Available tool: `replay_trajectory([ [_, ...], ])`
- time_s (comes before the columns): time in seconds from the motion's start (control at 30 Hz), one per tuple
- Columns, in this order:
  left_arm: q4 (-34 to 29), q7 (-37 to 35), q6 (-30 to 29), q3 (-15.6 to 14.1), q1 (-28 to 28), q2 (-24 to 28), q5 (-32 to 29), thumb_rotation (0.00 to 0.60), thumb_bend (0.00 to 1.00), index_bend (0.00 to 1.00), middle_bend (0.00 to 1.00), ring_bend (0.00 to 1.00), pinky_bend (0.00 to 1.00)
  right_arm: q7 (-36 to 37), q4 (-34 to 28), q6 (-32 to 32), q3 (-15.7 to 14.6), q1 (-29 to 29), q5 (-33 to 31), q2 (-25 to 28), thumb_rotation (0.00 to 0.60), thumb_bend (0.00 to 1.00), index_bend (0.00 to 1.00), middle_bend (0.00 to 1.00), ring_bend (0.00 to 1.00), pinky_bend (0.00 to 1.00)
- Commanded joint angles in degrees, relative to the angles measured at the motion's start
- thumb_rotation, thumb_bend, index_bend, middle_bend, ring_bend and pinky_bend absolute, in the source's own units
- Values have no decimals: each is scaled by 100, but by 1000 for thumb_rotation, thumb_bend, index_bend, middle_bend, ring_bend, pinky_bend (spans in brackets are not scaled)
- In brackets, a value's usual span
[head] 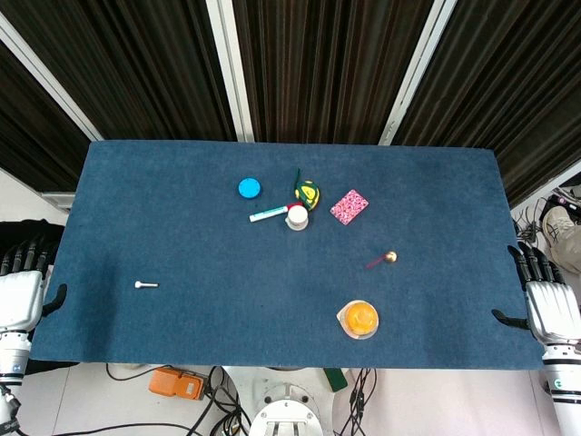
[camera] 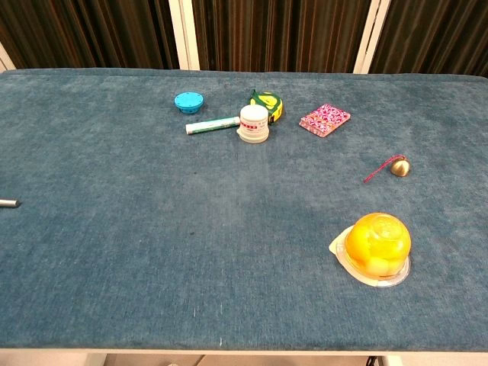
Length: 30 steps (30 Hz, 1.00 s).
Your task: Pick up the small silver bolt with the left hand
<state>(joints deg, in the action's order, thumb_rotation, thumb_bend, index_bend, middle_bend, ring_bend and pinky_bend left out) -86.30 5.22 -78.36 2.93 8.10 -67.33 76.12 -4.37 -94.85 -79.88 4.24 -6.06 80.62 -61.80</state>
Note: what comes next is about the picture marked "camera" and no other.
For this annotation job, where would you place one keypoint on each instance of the yellow fruit jelly cup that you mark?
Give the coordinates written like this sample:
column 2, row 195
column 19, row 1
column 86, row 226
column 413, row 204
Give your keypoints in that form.
column 379, row 244

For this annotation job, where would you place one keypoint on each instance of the green yellow tape measure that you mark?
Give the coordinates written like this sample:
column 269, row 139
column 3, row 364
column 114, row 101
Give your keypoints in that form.
column 267, row 101

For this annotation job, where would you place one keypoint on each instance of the white green tube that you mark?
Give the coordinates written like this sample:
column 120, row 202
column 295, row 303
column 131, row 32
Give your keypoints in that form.
column 210, row 125

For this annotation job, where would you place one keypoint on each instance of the white frame post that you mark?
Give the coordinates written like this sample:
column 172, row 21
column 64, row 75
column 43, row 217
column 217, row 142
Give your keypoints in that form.
column 370, row 36
column 4, row 59
column 184, row 34

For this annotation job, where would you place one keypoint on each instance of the white round jar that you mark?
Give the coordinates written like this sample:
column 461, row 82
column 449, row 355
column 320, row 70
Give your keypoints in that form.
column 254, row 122

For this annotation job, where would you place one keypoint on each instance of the blue round plastic disc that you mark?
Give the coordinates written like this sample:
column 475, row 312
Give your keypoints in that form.
column 188, row 101

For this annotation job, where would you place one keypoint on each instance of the pink patterned notebook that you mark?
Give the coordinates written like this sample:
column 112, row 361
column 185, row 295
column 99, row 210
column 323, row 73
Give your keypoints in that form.
column 325, row 119

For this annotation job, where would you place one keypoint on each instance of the dark striped curtain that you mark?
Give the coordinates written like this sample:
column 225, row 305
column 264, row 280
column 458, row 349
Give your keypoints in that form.
column 274, row 30

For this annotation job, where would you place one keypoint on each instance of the blue fabric table cloth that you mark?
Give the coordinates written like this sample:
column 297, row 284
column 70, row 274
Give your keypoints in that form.
column 152, row 228

